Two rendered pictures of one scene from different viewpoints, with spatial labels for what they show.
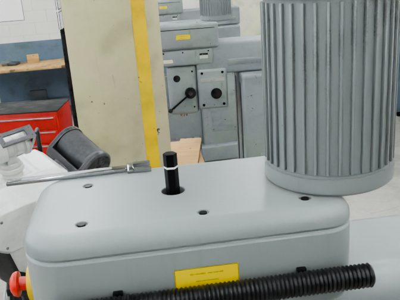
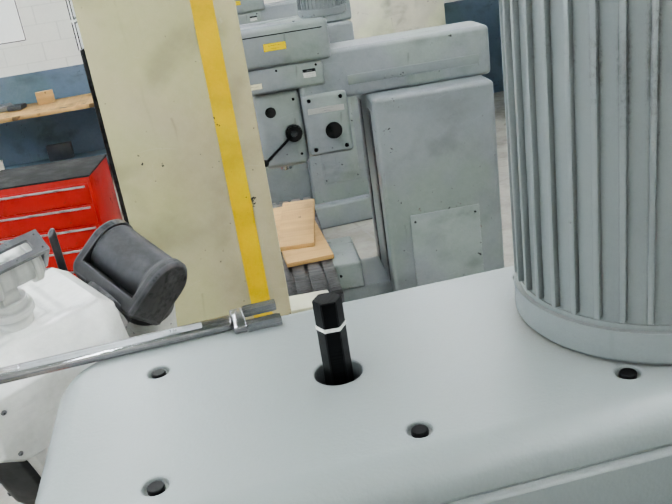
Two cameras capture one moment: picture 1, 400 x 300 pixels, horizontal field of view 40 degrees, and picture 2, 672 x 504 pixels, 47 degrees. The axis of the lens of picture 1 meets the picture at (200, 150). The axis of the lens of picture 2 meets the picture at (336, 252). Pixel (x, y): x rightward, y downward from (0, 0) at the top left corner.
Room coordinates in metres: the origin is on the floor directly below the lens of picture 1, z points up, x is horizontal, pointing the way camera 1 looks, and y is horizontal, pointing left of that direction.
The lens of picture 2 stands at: (0.29, 0.05, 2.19)
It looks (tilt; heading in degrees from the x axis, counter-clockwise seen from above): 22 degrees down; 358
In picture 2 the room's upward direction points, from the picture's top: 9 degrees counter-clockwise
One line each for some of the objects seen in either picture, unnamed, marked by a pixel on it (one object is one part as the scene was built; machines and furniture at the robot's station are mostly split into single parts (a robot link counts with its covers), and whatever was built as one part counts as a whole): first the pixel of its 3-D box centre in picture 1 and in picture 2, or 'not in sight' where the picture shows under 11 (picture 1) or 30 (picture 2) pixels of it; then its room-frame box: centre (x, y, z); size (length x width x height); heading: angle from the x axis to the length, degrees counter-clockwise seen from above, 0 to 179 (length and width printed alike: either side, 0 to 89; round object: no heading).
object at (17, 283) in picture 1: (21, 283); not in sight; (0.77, 0.30, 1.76); 0.04 x 0.03 x 0.04; 6
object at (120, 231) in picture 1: (186, 234); (370, 453); (0.80, 0.03, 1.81); 0.47 x 0.26 x 0.16; 96
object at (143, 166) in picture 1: (80, 174); (138, 343); (0.89, 0.21, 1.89); 0.24 x 0.04 x 0.01; 98
